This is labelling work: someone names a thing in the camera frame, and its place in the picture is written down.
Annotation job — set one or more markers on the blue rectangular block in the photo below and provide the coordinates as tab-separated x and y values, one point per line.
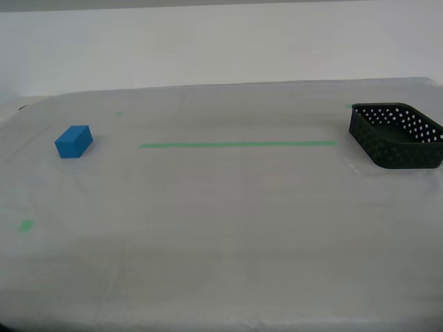
72	143

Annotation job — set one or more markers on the long green tape strip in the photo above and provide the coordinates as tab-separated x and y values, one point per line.
239	144

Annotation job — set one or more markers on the black perforated plastic basket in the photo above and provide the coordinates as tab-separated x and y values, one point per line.
391	152

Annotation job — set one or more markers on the white woven table cover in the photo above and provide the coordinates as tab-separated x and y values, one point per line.
221	224

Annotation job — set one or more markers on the beige wall trim board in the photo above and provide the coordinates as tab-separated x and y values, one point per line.
173	3

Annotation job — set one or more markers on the small green tape square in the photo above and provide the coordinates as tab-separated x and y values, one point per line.
26	225

